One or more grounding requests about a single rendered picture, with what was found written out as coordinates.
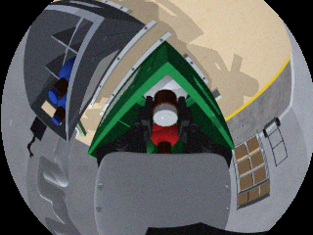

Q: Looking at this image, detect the blue bottle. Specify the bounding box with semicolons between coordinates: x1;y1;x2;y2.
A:
52;93;67;125
49;56;76;104

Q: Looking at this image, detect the white bottle with grey label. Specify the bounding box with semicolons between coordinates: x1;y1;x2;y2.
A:
144;74;188;126

